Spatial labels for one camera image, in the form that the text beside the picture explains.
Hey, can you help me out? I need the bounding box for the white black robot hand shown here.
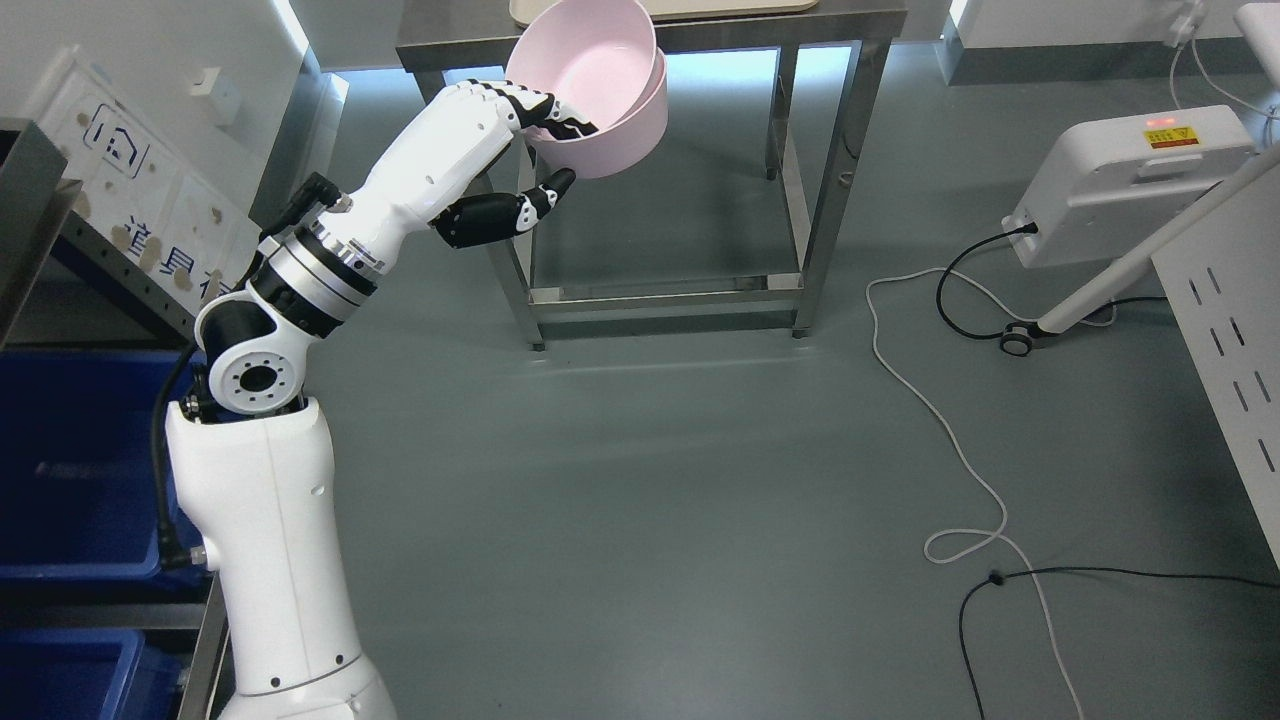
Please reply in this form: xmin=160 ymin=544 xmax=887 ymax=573
xmin=316 ymin=79 xmax=599 ymax=273

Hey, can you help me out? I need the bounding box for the pink bowl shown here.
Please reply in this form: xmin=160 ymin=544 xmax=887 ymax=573
xmin=506 ymin=1 xmax=657 ymax=129
xmin=527 ymin=50 xmax=669 ymax=181

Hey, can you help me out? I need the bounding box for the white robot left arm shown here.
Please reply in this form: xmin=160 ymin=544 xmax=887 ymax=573
xmin=165 ymin=173 xmax=397 ymax=719

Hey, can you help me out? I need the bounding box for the metal shelf rack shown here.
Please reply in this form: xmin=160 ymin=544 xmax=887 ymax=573
xmin=3 ymin=118 xmax=228 ymax=719

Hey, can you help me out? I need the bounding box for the stainless steel table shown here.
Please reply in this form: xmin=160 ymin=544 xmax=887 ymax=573
xmin=396 ymin=0 xmax=909 ymax=352

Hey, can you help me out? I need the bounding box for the cream plastic tray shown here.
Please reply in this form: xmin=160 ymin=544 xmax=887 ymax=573
xmin=508 ymin=0 xmax=820 ymax=27

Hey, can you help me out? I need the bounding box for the white sign board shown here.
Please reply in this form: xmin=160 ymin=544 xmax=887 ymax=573
xmin=37 ymin=50 xmax=259 ymax=315

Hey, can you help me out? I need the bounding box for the white stand leg with caster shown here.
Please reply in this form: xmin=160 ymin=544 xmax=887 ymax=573
xmin=998 ymin=145 xmax=1279 ymax=357

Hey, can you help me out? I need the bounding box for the white device with warning label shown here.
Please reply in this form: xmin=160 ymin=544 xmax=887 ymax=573
xmin=1002 ymin=105 xmax=1256 ymax=269

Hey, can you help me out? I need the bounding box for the white perforated panel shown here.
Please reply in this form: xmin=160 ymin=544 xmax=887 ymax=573
xmin=1153 ymin=170 xmax=1279 ymax=555

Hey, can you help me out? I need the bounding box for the white wall socket left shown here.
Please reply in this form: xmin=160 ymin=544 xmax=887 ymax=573
xmin=188 ymin=67 xmax=242 ymax=128

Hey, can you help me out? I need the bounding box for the black power cable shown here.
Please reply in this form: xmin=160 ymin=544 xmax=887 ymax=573
xmin=936 ymin=222 xmax=1171 ymax=341

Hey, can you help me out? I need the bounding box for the white wall plug right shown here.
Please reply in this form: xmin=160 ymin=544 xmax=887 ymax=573
xmin=1164 ymin=0 xmax=1210 ymax=47

